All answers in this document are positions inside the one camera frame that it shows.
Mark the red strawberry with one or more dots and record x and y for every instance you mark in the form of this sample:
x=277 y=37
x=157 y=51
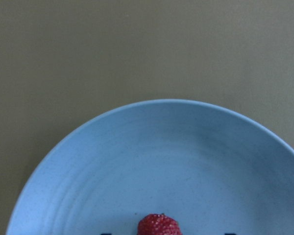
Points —
x=158 y=224

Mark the blue plate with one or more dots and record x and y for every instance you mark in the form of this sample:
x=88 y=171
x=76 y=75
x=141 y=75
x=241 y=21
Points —
x=213 y=170

